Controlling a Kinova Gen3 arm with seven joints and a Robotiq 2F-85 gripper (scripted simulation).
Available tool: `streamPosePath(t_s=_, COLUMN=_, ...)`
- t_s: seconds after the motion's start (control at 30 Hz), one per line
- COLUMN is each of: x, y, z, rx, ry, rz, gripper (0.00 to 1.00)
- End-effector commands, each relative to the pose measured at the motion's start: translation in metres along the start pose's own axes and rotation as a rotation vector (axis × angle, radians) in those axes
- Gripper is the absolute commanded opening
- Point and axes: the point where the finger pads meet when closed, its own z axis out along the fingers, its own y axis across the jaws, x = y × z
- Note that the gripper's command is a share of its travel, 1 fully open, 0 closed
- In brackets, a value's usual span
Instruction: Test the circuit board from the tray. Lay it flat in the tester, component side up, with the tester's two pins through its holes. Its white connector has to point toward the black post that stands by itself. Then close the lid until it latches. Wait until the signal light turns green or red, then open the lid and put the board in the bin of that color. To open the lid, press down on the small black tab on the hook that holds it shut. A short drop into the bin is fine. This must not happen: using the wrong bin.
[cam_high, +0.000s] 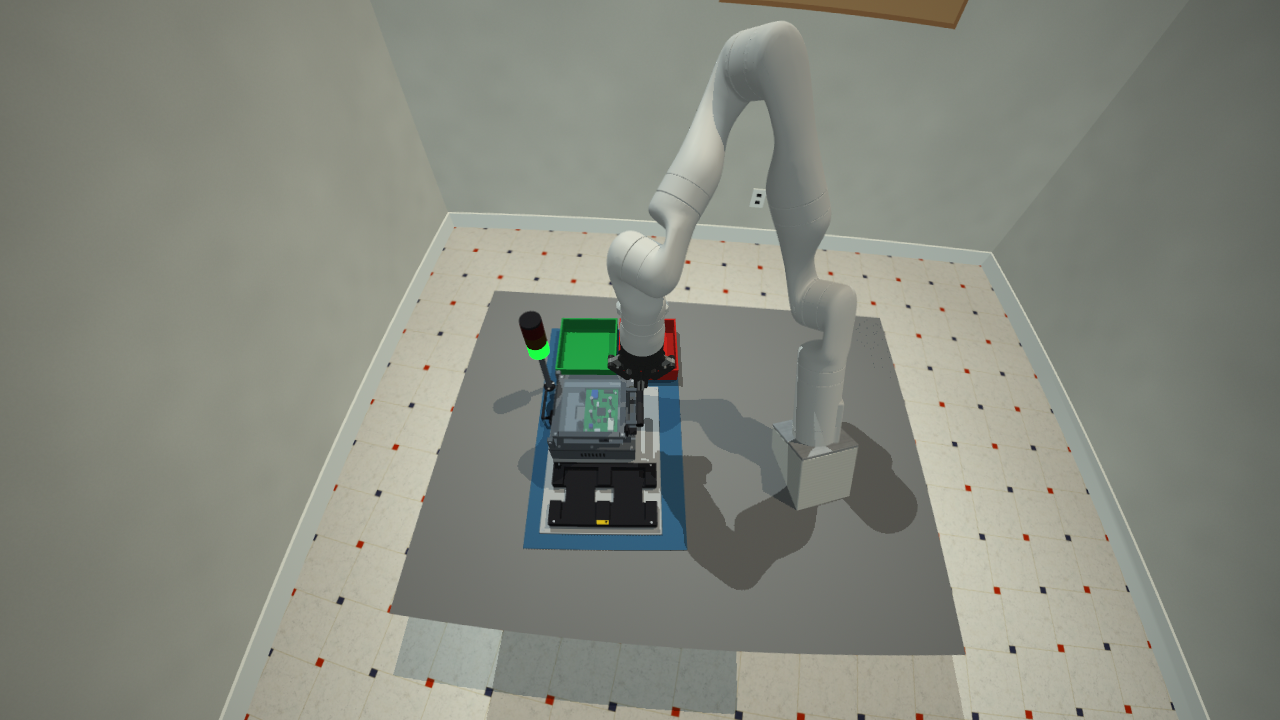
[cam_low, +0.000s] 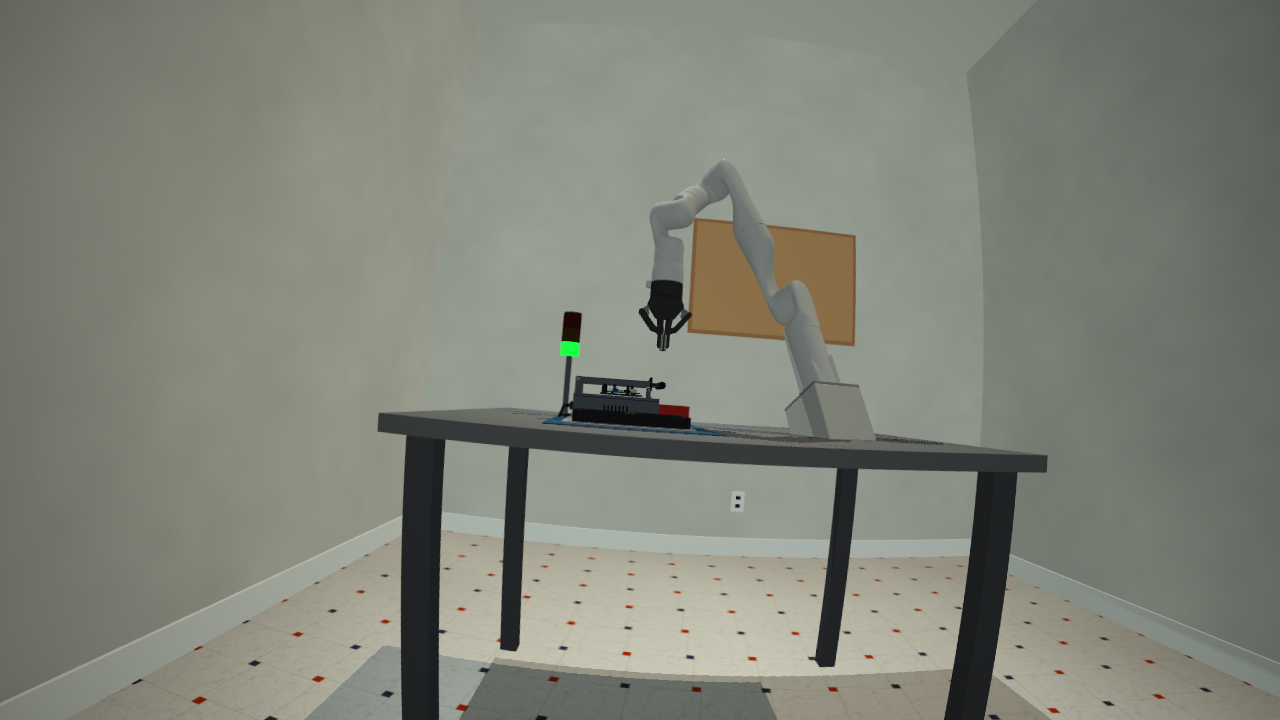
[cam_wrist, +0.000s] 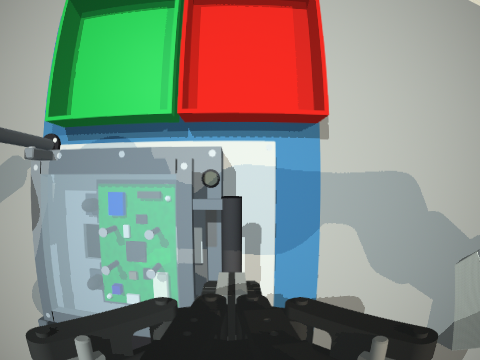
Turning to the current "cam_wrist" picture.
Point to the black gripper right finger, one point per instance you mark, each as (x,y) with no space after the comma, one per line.
(354,335)

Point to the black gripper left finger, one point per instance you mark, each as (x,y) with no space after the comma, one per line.
(107,335)

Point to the green bin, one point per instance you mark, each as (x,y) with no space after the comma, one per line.
(114,55)

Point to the red bin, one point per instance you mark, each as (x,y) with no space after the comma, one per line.
(252,61)

